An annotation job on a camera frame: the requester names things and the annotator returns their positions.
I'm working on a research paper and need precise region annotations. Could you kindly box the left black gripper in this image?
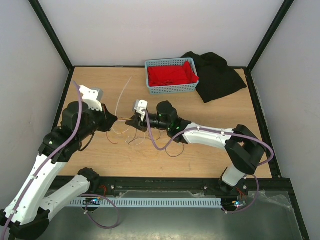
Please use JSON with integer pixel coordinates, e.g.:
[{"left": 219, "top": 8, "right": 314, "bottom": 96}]
[{"left": 77, "top": 102, "right": 117, "bottom": 142}]

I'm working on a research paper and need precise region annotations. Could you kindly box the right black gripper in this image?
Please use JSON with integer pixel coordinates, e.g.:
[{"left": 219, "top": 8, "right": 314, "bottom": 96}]
[{"left": 125, "top": 110, "right": 170, "bottom": 133}]

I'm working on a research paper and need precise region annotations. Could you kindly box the orange thin wire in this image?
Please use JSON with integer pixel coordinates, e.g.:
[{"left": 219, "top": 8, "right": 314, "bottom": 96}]
[{"left": 112, "top": 116, "right": 136, "bottom": 135}]

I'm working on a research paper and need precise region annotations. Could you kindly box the white zip tie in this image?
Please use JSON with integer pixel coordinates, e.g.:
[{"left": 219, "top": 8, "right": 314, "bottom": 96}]
[{"left": 115, "top": 76, "right": 133, "bottom": 117}]

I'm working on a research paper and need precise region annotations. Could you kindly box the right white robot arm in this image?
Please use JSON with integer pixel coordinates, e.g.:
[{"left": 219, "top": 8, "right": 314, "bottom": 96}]
[{"left": 125, "top": 100, "right": 266, "bottom": 195}]

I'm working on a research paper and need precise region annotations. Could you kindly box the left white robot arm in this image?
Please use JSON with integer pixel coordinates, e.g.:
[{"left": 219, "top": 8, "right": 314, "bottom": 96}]
[{"left": 0, "top": 101, "right": 118, "bottom": 240}]

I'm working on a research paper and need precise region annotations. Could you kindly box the red cloth in basket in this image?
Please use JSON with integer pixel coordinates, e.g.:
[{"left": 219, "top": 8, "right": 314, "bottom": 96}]
[{"left": 147, "top": 61, "right": 199, "bottom": 87}]

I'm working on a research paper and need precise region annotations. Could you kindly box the light blue perforated basket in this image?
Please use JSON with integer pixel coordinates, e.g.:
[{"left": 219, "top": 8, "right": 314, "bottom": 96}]
[{"left": 144, "top": 57, "right": 199, "bottom": 95}]

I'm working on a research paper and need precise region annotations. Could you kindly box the black folded cloth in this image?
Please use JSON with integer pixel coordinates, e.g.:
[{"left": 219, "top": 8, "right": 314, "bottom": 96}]
[{"left": 182, "top": 51, "right": 247, "bottom": 103}]

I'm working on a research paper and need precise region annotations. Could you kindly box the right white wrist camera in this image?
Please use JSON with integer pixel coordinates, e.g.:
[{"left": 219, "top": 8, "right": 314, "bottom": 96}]
[{"left": 132, "top": 99, "right": 148, "bottom": 121}]

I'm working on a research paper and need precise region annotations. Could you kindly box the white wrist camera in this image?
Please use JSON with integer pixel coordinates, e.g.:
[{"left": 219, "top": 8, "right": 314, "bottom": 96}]
[
  {"left": 132, "top": 99, "right": 148, "bottom": 121},
  {"left": 79, "top": 85, "right": 104, "bottom": 112}
]

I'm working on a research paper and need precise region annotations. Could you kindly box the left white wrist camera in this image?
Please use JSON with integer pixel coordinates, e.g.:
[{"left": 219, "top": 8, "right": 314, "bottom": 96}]
[{"left": 79, "top": 85, "right": 104, "bottom": 112}]

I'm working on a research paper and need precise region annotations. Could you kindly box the black metal frame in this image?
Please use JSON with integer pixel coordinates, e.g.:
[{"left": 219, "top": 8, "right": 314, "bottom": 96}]
[{"left": 29, "top": 0, "right": 309, "bottom": 240}]

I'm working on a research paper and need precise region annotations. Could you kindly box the light blue slotted cable duct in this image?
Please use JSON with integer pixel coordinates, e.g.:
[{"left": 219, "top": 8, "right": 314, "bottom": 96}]
[{"left": 67, "top": 197, "right": 221, "bottom": 209}]

